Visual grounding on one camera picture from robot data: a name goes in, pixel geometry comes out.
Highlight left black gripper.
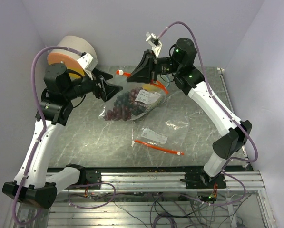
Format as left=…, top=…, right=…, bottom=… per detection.
left=64, top=67, right=123, bottom=102

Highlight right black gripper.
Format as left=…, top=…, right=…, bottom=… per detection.
left=126, top=49, right=182, bottom=85

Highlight dark blue grape bunch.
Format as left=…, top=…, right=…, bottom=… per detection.
left=113, top=92, right=146, bottom=116

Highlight clear zip bag orange zipper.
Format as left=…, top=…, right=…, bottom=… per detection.
left=99, top=69, right=172, bottom=122

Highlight red grape bunch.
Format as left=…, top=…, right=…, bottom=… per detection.
left=103, top=87, right=146, bottom=121

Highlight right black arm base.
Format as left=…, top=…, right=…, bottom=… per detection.
left=180, top=170, right=226, bottom=189

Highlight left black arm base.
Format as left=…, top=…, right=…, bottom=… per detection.
left=66, top=164, right=101, bottom=189

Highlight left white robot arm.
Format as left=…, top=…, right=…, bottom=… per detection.
left=2, top=63, right=122, bottom=209

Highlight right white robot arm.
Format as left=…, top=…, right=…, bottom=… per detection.
left=127, top=34, right=252, bottom=188

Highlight yellow banana bunch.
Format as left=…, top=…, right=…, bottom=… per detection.
left=142, top=84, right=157, bottom=91

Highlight light blue plastic basket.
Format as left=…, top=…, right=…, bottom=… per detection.
left=138, top=89, right=167, bottom=110

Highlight white cylinder orange lid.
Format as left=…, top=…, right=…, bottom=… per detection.
left=47, top=35, right=98, bottom=76

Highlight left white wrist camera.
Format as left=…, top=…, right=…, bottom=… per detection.
left=77, top=53, right=98, bottom=80

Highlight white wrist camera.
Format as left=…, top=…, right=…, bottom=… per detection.
left=77, top=53, right=98, bottom=80
left=146, top=32, right=163, bottom=58

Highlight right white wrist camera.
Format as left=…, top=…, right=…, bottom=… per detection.
left=146, top=32, right=163, bottom=58

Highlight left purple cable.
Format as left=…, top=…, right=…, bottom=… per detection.
left=12, top=46, right=82, bottom=226

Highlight loose wires below table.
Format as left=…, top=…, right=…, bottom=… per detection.
left=68, top=182, right=252, bottom=228

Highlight aluminium frame rail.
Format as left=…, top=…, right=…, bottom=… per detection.
left=15, top=171, right=266, bottom=193

